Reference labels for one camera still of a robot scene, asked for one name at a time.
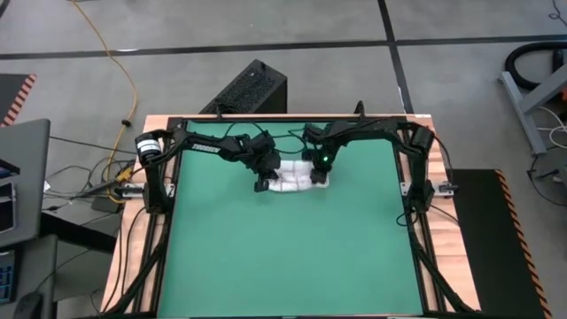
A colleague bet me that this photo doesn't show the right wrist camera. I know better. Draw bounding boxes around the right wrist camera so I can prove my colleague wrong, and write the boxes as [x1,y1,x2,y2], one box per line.
[309,167,330,185]

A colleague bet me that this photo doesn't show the black computer mouse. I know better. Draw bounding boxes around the black computer mouse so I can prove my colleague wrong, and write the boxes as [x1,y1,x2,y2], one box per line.
[12,292,44,319]

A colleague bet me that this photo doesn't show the small black device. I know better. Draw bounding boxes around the small black device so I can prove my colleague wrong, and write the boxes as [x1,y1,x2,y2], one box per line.
[0,158,21,179]

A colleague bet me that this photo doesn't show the black power brick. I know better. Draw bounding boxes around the black power brick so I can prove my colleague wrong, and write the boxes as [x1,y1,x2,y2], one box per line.
[90,197,121,214]

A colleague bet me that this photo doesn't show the black floor cables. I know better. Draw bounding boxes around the black floor cables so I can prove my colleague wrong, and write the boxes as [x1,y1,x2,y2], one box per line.
[525,152,567,225]

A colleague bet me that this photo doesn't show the black metal table frame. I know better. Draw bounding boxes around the black metal table frame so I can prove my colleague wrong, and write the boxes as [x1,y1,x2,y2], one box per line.
[104,115,475,319]

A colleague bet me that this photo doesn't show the yellow power cord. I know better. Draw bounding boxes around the yellow power cord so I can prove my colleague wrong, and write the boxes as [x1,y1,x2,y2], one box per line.
[70,0,139,183]

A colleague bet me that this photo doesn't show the black vacuum hose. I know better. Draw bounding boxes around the black vacuum hose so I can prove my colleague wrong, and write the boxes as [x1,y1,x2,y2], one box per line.
[504,41,567,92]

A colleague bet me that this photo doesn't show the black looped cable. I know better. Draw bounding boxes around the black looped cable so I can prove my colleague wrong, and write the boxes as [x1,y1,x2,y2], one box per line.
[222,120,267,139]
[286,127,312,155]

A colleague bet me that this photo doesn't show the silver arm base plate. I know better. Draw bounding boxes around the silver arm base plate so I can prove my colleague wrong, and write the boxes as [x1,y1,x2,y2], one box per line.
[400,180,460,197]
[121,183,177,199]

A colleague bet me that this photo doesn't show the white red-checked towel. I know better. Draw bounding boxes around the white red-checked towel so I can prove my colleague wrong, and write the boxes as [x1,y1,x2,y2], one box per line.
[268,158,332,195]

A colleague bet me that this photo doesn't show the green table mat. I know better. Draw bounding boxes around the green table mat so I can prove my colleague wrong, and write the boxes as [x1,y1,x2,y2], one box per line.
[158,119,425,318]

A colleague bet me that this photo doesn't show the black perforated computer tower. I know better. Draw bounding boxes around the black perforated computer tower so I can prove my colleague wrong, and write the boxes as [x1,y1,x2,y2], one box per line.
[198,58,288,115]

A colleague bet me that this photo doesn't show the black mat orange striped edge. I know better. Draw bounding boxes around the black mat orange striped edge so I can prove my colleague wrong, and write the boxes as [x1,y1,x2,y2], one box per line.
[0,74,36,128]
[445,167,553,319]

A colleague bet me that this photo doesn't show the white floor cables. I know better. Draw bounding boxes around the white floor cables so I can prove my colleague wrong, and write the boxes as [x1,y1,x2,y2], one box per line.
[535,105,567,150]

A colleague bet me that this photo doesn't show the keyboard with coloured keys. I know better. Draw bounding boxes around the keyboard with coloured keys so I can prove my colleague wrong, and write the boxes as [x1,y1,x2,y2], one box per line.
[0,250,17,307]

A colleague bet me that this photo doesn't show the thin black floor cable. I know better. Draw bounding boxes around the thin black floor cable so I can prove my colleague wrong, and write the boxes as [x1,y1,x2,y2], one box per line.
[48,136,136,155]

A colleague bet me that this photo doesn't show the grey side desk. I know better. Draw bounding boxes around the grey side desk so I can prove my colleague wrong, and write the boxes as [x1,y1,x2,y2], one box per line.
[0,234,58,319]

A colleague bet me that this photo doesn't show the grey metal frame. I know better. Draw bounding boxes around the grey metal frame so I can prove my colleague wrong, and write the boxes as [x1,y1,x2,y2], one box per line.
[498,61,567,157]

